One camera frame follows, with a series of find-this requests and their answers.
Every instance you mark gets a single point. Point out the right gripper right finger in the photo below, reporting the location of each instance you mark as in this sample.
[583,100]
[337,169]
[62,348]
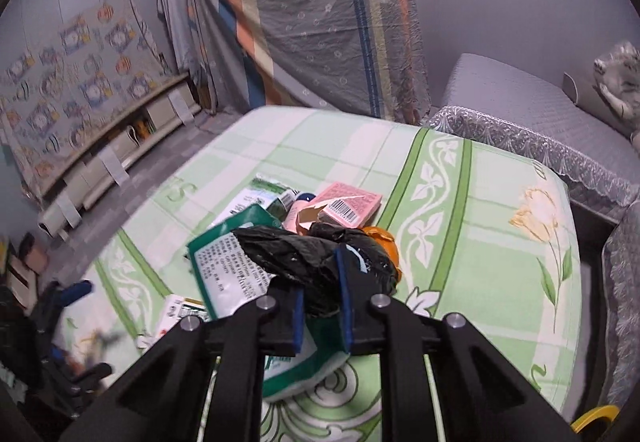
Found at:
[440,379]

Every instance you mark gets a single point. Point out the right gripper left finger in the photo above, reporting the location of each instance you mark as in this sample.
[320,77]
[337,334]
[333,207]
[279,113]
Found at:
[200,381]

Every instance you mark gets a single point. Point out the orange snack wrapper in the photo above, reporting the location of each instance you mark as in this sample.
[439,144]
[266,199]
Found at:
[174,310]

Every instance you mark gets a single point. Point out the small orange peel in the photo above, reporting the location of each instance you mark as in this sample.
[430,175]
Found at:
[387,241]

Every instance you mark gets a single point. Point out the small black plastic bag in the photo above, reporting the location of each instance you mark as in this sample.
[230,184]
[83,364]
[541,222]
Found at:
[308,262]

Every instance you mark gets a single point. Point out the green white snack packet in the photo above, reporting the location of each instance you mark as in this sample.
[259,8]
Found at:
[269,194]

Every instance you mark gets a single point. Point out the yellow rim trash bin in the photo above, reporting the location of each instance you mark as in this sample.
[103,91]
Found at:
[603,415]

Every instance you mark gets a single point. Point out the green floral table cloth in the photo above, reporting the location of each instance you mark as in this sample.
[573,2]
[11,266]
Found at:
[480,232]

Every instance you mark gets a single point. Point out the small pink box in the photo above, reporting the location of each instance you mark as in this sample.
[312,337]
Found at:
[339,204]

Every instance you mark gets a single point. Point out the pink cream tube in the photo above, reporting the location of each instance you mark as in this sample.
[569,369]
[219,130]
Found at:
[301,202]

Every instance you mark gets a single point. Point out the low white tv cabinet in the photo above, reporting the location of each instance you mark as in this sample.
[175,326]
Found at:
[107,161]

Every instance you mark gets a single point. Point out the grey sofa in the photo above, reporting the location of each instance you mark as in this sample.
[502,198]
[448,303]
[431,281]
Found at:
[499,105]

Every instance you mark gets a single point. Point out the colourful cartoon play mat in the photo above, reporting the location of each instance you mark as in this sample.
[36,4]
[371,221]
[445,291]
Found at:
[59,94]

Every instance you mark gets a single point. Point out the dark grey sofa cushion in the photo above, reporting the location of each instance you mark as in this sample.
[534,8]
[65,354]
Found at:
[583,93]

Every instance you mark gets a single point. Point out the tiger plush toy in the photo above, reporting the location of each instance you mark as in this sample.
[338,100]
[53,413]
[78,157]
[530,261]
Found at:
[617,80]

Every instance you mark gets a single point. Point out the striped grey hanging sheet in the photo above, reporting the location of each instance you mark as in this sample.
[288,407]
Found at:
[362,57]

